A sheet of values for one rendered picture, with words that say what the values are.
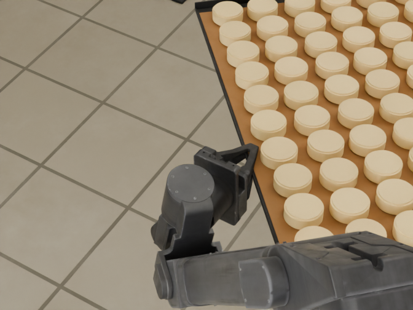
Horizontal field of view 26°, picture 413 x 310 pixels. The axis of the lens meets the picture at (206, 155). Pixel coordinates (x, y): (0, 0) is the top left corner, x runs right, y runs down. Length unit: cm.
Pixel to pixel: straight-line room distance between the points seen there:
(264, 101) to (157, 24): 174
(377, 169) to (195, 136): 147
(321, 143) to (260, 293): 53
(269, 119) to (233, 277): 42
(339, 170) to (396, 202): 9
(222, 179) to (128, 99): 160
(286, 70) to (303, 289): 70
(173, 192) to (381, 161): 30
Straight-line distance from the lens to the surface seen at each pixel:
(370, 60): 137
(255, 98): 128
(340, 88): 131
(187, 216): 103
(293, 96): 129
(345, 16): 146
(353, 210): 113
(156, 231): 111
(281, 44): 139
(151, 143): 260
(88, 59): 288
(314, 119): 125
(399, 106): 129
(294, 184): 115
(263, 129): 123
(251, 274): 73
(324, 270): 63
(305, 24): 144
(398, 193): 116
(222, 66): 138
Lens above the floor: 187
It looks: 47 degrees down
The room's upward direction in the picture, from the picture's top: straight up
